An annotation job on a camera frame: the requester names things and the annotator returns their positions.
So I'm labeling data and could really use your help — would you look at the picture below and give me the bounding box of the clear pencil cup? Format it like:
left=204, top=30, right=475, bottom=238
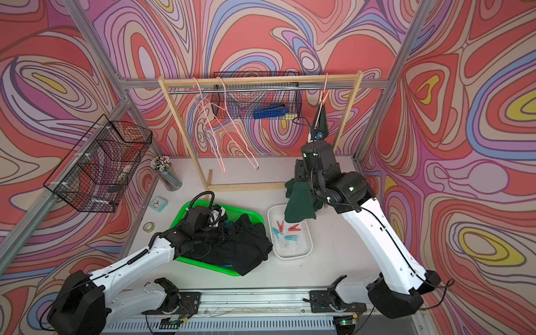
left=151, top=156, right=182, bottom=191

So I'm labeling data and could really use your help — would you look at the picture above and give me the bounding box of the black wire basket back wall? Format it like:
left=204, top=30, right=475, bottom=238
left=210, top=82, right=302, bottom=120

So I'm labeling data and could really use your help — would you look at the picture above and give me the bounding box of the wooden clothes rack frame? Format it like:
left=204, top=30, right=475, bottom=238
left=158, top=71, right=364, bottom=191

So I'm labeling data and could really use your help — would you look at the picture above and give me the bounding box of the black t-shirt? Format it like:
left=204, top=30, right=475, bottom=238
left=183, top=214, right=273, bottom=276

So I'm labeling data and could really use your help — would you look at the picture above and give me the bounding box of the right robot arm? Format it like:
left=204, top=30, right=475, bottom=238
left=295, top=140, right=441, bottom=319

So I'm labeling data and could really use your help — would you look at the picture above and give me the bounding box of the dark green t-shirt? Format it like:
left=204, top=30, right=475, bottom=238
left=284, top=118, right=323, bottom=223

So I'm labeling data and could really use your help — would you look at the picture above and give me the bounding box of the pink hanger of black shirt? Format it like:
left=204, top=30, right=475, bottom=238
left=216, top=76, right=260, bottom=170

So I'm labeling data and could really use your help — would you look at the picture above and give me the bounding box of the black wire basket wall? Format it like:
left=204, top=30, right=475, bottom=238
left=210, top=82, right=302, bottom=120
left=43, top=115, right=153, bottom=213

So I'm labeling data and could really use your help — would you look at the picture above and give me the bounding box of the black wire basket left wall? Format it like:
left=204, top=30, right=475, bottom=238
left=43, top=115, right=153, bottom=213

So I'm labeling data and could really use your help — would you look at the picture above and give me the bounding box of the green plastic basket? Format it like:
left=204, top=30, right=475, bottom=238
left=169, top=199, right=265, bottom=277

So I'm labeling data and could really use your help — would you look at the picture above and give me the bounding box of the pink hanger of teal shirt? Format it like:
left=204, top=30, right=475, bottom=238
left=193, top=78, right=226, bottom=174

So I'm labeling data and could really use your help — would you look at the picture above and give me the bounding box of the red plastic clothespin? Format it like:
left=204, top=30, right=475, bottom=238
left=286, top=224, right=302, bottom=235

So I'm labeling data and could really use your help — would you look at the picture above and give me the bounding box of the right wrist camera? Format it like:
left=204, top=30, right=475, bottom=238
left=308, top=121, right=328, bottom=142

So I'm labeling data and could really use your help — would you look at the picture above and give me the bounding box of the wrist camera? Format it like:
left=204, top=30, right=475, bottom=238
left=208, top=207, right=226, bottom=228
left=308, top=121, right=328, bottom=142

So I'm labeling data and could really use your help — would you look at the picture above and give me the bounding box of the white plastic tray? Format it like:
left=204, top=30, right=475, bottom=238
left=267, top=205, right=314, bottom=260

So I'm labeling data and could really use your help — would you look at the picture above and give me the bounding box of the metal hanging rod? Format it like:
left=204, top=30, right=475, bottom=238
left=168, top=86, right=353, bottom=95

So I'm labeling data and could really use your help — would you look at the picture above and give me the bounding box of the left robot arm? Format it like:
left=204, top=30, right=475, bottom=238
left=46, top=200, right=226, bottom=334

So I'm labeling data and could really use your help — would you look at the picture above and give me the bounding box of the pink hanger of green shirt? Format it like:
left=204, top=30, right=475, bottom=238
left=312, top=74, right=329, bottom=137

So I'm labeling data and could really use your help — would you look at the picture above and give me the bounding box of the blue item in basket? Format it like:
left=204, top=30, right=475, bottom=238
left=253, top=104, right=289, bottom=119

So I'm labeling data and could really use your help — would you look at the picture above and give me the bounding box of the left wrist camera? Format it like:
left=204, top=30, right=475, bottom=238
left=208, top=207, right=226, bottom=228

